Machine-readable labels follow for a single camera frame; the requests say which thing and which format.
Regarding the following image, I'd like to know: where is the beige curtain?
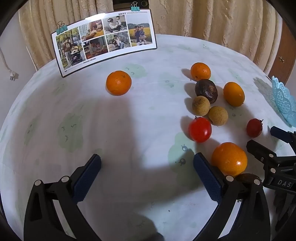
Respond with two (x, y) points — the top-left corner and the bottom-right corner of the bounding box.
(18, 0), (114, 70)
(148, 0), (283, 75)

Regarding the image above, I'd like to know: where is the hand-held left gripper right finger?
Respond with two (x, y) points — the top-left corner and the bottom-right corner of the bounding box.
(193, 152), (270, 241)

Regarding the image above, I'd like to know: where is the dark window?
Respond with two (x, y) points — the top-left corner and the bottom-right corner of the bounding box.
(113, 0), (149, 11)

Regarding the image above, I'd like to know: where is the wooden cabinet with knob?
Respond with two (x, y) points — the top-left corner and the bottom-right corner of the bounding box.
(269, 20), (296, 86)

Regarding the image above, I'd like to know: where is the red cherry tomato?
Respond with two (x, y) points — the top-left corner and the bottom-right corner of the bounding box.
(246, 118), (264, 136)
(188, 116), (212, 143)

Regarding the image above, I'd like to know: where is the photo collage board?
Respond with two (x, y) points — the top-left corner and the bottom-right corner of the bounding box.
(51, 9), (158, 78)

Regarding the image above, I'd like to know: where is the white power cable with plug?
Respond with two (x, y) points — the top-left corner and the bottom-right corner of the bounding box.
(0, 46), (19, 81)

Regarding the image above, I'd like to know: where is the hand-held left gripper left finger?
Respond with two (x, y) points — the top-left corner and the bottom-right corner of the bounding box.
(24, 153), (102, 241)

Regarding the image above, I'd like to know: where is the orange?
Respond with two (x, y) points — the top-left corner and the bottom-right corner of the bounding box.
(211, 142), (248, 177)
(223, 82), (245, 107)
(106, 70), (132, 96)
(190, 62), (211, 81)

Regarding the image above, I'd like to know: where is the light blue lattice basket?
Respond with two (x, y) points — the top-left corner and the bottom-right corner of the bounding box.
(271, 75), (296, 127)

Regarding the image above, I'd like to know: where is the tan longan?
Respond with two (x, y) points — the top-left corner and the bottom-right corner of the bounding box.
(192, 96), (211, 116)
(208, 106), (229, 126)

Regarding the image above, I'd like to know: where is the dark passion fruit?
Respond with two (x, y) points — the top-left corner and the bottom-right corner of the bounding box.
(236, 173), (260, 183)
(195, 79), (218, 104)

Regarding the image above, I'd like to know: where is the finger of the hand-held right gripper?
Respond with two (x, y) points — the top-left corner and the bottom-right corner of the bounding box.
(270, 126), (296, 145)
(246, 140), (296, 179)

